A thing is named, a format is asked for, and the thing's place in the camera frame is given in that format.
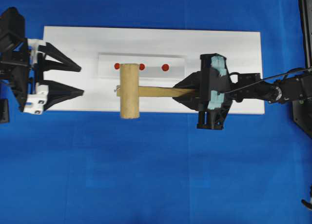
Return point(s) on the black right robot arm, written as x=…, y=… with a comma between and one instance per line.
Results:
x=287, y=87

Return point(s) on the wooden mallet hammer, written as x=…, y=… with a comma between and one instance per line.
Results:
x=130, y=91

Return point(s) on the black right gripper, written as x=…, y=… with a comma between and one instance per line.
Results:
x=241, y=86

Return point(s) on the blue table mat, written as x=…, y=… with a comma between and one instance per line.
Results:
x=95, y=168

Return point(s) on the clear acrylic strip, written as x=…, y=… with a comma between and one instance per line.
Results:
x=149, y=66

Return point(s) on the black aluminium frame rail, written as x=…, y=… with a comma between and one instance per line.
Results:
x=302, y=109

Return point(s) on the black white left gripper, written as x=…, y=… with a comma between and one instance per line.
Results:
x=19, y=55

